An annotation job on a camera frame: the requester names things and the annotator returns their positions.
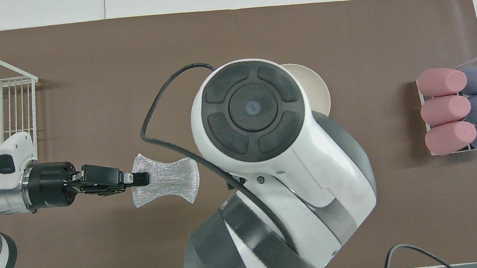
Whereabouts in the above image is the black base cable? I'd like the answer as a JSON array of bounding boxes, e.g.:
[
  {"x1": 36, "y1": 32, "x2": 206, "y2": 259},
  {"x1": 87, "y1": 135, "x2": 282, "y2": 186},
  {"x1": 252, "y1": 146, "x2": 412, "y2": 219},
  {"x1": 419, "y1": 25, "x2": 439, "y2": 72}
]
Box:
[{"x1": 380, "y1": 239, "x2": 459, "y2": 268}]

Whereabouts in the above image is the white wire dish rack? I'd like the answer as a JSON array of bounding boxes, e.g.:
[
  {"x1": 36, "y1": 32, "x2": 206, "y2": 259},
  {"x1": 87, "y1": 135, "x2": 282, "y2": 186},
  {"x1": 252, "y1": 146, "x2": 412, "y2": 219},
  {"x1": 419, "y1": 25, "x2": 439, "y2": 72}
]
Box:
[{"x1": 0, "y1": 50, "x2": 46, "y2": 163}]

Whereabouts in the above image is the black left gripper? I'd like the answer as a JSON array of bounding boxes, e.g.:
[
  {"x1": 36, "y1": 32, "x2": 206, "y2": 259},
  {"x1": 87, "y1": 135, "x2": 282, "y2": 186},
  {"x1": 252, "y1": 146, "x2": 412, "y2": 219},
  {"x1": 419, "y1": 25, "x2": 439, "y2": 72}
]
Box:
[{"x1": 25, "y1": 154, "x2": 152, "y2": 211}]

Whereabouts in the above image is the cream round plate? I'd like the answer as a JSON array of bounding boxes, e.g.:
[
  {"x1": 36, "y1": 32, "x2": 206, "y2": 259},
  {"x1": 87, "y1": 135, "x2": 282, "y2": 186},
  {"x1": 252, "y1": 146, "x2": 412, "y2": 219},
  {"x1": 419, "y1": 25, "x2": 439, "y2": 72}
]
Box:
[{"x1": 280, "y1": 60, "x2": 332, "y2": 121}]

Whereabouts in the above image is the brown table mat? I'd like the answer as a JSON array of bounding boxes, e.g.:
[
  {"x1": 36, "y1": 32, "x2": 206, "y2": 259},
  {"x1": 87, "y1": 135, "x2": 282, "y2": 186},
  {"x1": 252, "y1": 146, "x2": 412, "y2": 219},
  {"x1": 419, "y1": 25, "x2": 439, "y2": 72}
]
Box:
[{"x1": 0, "y1": 0, "x2": 477, "y2": 268}]

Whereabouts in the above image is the pink cup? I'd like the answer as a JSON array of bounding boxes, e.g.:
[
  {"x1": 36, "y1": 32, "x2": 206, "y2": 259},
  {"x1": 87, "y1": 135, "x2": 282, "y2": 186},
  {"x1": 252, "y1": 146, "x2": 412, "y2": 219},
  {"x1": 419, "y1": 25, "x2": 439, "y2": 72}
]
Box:
[
  {"x1": 415, "y1": 65, "x2": 468, "y2": 99},
  {"x1": 423, "y1": 120, "x2": 477, "y2": 157},
  {"x1": 419, "y1": 93, "x2": 473, "y2": 128}
]

